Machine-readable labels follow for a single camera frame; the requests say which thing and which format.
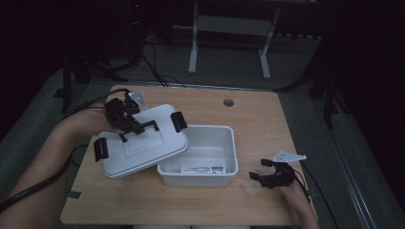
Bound grey metal floor rail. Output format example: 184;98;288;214
327;126;380;229

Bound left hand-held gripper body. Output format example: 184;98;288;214
104;91;149;135

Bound person's left hand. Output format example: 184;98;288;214
67;105;124;136

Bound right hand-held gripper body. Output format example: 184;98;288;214
259;151;308;190

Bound white metal-framed table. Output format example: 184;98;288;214
173;0;282;81

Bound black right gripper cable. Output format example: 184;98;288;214
292;160;340;229

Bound person's right hand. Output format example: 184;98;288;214
276;177;310;208

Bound black floor cables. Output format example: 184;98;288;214
139;40;186;89

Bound black floor stand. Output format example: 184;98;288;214
53;52;129;115
273;31;343;130

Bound white plastic storage box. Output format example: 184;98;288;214
157;124;239;188

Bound white label with green print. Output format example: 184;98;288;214
180;164;227;176

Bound white lid with black latches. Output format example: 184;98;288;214
93;103;189;179

